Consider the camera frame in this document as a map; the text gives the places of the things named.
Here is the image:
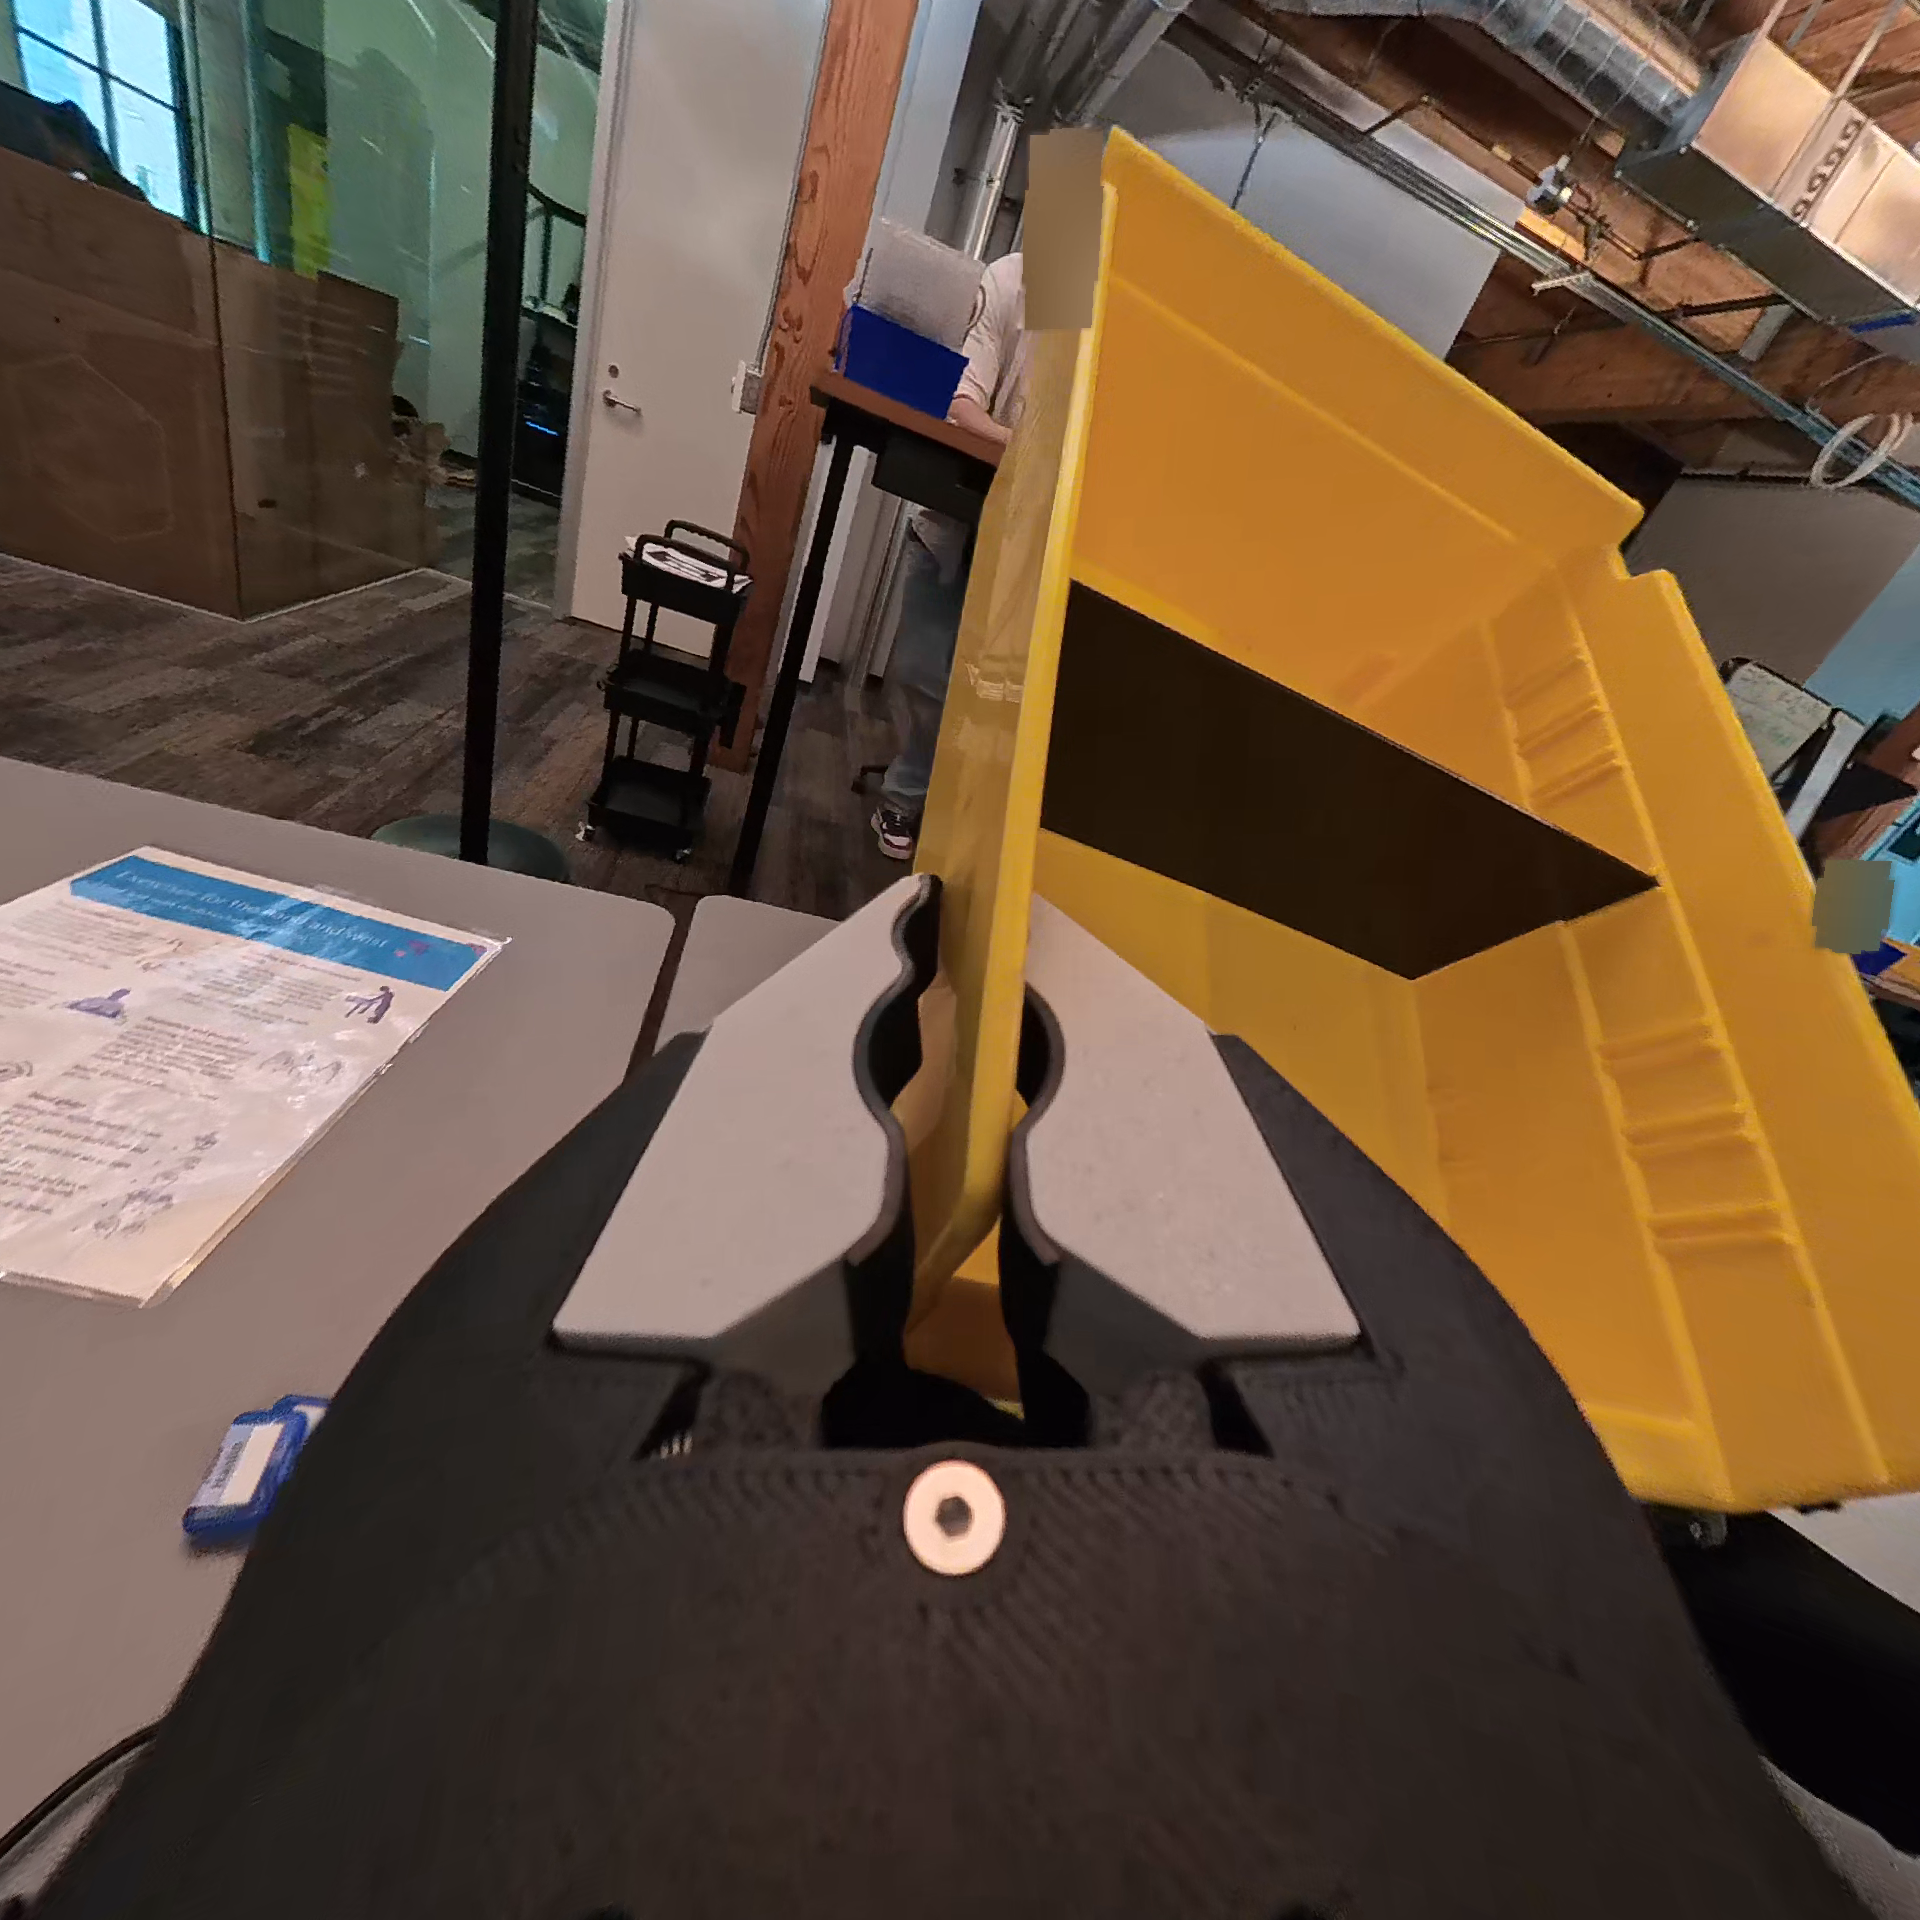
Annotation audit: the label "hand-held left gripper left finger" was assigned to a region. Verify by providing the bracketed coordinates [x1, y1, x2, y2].
[551, 880, 939, 1408]

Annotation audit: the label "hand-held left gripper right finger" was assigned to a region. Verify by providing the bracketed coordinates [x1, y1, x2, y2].
[999, 903, 1360, 1384]

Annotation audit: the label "yellow plastic bin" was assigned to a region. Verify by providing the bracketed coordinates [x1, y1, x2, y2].
[901, 126, 1920, 1515]

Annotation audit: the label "black bin divider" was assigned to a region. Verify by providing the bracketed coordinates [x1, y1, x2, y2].
[1037, 580, 1665, 985]

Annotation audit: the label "black utility cart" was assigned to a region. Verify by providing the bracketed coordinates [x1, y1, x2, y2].
[583, 515, 756, 869]

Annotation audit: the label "laminated instruction sheet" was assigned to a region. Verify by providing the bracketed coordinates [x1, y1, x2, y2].
[0, 845, 513, 1309]

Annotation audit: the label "small blue card case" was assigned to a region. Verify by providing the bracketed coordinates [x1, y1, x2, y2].
[178, 1396, 334, 1551]

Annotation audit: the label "wooden high table black legs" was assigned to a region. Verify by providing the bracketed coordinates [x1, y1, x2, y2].
[727, 374, 1021, 903]

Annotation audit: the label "whiteboard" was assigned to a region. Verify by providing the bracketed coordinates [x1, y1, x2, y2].
[1722, 655, 1873, 864]

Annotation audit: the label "black pole with round base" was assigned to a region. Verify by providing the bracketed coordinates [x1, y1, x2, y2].
[371, 0, 571, 893]

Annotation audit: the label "blue storage bin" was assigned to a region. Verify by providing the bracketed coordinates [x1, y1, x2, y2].
[831, 297, 974, 425]

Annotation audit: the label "white door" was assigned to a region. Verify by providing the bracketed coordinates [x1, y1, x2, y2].
[551, 0, 834, 634]

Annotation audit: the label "clear plastic box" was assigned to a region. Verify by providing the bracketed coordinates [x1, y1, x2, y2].
[863, 215, 985, 326]

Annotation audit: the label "wooden post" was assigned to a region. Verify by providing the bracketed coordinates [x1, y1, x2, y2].
[719, 0, 922, 771]

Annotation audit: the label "rectangular metal air duct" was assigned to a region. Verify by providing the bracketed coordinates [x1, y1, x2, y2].
[1617, 26, 1920, 339]

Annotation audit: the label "round metal air duct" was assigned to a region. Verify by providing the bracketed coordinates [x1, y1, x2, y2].
[1115, 0, 1722, 153]

